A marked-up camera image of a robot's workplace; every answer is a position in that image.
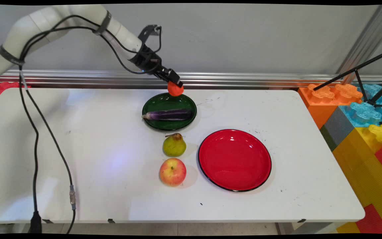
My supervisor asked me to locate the black cable with metal connector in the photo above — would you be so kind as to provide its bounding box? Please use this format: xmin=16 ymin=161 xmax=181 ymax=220
xmin=19 ymin=15 xmax=162 ymax=235

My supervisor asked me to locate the small orange toy fruit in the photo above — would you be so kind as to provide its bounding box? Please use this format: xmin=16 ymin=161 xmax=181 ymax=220
xmin=167 ymin=81 xmax=184 ymax=97

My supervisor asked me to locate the green toy pear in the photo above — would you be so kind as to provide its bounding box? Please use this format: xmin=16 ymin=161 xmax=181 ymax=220
xmin=163 ymin=133 xmax=187 ymax=157

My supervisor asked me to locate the aluminium post profile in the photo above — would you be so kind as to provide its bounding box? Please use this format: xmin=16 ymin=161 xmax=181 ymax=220
xmin=336 ymin=5 xmax=382 ymax=84

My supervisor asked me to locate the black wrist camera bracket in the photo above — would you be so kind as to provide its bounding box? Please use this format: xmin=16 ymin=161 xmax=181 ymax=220
xmin=138 ymin=25 xmax=162 ymax=44

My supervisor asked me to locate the grey giant building block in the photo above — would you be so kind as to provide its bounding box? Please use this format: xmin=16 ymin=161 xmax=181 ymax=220
xmin=320 ymin=106 xmax=356 ymax=152

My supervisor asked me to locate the black cable with thick plug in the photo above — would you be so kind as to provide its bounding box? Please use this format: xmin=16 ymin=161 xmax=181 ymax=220
xmin=18 ymin=25 xmax=161 ymax=234

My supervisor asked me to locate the dark green plate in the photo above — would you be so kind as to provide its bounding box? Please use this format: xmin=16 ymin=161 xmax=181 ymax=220
xmin=142 ymin=92 xmax=197 ymax=131

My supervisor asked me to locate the blue giant building block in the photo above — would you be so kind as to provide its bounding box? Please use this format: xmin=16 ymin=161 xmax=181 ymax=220
xmin=339 ymin=84 xmax=382 ymax=128

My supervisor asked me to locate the orange giant building block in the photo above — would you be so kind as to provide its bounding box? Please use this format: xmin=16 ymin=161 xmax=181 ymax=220
xmin=298 ymin=83 xmax=363 ymax=130

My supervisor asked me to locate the purple toy eggplant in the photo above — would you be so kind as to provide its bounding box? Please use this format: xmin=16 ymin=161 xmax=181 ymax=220
xmin=141 ymin=108 xmax=193 ymax=121

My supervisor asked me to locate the red plate with black rim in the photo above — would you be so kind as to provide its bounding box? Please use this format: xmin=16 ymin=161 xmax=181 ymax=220
xmin=198 ymin=129 xmax=272 ymax=193

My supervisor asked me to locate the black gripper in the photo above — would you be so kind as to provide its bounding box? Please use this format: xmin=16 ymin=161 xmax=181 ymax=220
xmin=129 ymin=44 xmax=183 ymax=88

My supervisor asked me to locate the aluminium rail profile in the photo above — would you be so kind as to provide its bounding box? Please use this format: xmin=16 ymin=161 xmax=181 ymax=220
xmin=0 ymin=69 xmax=382 ymax=89

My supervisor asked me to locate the black tripod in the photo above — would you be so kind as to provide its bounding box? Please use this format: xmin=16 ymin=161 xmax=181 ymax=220
xmin=313 ymin=48 xmax=382 ymax=109

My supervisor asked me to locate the yellow giant building block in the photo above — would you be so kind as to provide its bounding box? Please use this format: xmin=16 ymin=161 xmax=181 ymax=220
xmin=332 ymin=124 xmax=382 ymax=234

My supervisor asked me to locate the red yellow toy apple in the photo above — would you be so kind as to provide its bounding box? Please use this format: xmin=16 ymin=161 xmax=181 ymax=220
xmin=159 ymin=158 xmax=187 ymax=187

